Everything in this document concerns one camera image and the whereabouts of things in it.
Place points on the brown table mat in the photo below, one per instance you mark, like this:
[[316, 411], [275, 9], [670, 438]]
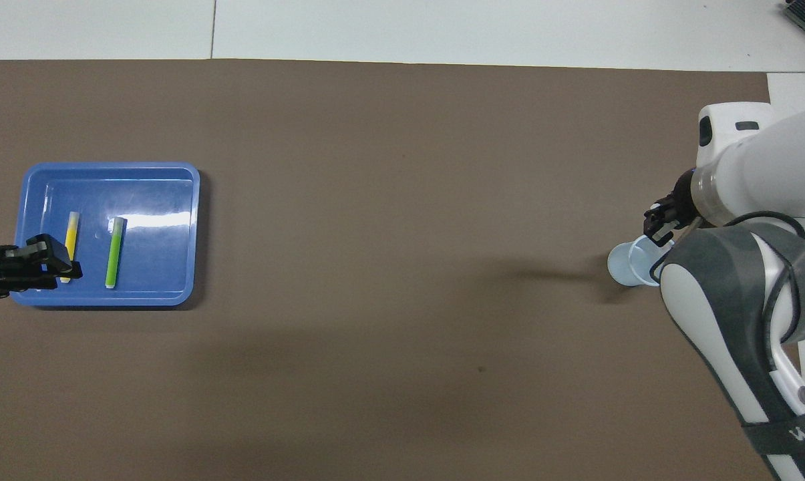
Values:
[[402, 267]]

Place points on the blue plastic tray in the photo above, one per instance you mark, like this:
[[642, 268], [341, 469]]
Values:
[[155, 200]]

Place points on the green highlighter pen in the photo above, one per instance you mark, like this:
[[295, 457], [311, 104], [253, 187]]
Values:
[[115, 254]]

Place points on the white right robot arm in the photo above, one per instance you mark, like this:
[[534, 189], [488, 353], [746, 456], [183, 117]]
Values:
[[776, 160]]

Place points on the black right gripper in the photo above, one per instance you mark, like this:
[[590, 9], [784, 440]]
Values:
[[683, 200]]

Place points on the translucent plastic cup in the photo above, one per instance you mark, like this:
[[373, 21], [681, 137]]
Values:
[[622, 267]]

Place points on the yellow highlighter pen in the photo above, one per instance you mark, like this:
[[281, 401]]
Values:
[[72, 230]]

